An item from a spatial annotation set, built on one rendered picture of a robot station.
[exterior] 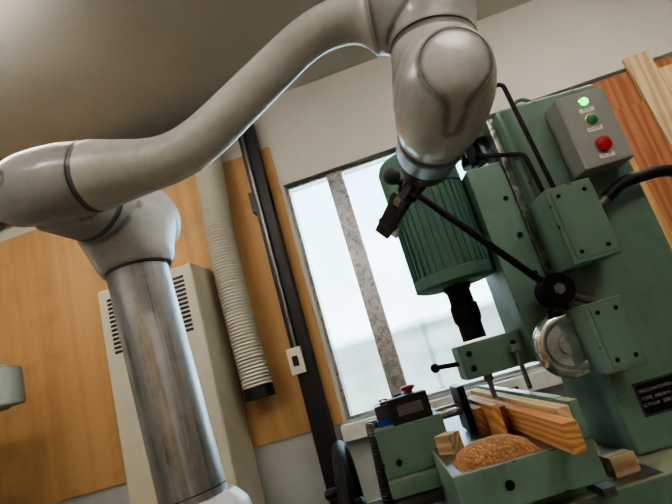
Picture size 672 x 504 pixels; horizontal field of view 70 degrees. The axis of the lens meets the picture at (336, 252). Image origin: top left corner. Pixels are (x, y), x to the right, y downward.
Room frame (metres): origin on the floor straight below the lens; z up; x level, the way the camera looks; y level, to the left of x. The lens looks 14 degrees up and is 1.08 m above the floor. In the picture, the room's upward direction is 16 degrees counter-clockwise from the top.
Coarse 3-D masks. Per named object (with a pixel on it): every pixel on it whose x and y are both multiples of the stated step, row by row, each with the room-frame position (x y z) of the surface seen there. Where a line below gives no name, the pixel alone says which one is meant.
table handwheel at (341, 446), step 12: (336, 444) 1.03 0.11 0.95; (336, 456) 0.98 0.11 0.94; (348, 456) 1.12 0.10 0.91; (336, 468) 0.96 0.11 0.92; (348, 468) 1.07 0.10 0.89; (336, 480) 0.95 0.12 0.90; (348, 480) 0.95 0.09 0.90; (348, 492) 0.93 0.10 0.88; (360, 492) 1.17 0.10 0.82; (420, 492) 1.04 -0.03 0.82; (432, 492) 1.04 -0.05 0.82
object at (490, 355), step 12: (492, 336) 1.04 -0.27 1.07; (504, 336) 1.02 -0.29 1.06; (516, 336) 1.02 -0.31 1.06; (456, 348) 1.02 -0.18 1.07; (468, 348) 1.02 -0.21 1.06; (480, 348) 1.02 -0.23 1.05; (492, 348) 1.02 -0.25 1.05; (504, 348) 1.02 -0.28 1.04; (456, 360) 1.07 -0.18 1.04; (468, 360) 1.02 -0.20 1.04; (480, 360) 1.02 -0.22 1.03; (492, 360) 1.02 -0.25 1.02; (504, 360) 1.02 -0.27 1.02; (516, 360) 1.02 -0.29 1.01; (528, 360) 1.02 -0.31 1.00; (468, 372) 1.02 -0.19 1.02; (480, 372) 1.02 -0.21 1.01; (492, 372) 1.02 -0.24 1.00
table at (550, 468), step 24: (528, 456) 0.75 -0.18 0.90; (552, 456) 0.75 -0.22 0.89; (576, 456) 0.75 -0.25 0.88; (408, 480) 0.96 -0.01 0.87; (432, 480) 0.96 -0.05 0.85; (456, 480) 0.75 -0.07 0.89; (480, 480) 0.75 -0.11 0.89; (504, 480) 0.75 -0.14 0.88; (528, 480) 0.75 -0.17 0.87; (552, 480) 0.75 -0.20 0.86; (576, 480) 0.75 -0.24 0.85; (600, 480) 0.75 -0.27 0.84
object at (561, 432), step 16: (496, 400) 1.09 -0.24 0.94; (512, 416) 0.93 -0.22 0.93; (528, 416) 0.83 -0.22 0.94; (544, 416) 0.77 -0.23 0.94; (560, 416) 0.74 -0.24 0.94; (528, 432) 0.86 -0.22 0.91; (544, 432) 0.78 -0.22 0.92; (560, 432) 0.71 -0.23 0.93; (576, 432) 0.69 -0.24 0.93; (560, 448) 0.73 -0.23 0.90; (576, 448) 0.69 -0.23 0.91
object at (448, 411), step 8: (456, 384) 1.07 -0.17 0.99; (456, 392) 1.02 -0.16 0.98; (464, 392) 1.01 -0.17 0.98; (456, 400) 1.06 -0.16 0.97; (464, 400) 1.01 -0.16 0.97; (440, 408) 1.05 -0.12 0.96; (448, 408) 1.04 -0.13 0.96; (456, 408) 1.04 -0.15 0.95; (464, 408) 1.01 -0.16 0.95; (448, 416) 1.04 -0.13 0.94; (464, 416) 1.02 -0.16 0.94; (472, 416) 1.01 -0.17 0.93; (464, 424) 1.06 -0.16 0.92; (472, 424) 1.01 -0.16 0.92; (472, 432) 1.01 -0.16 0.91
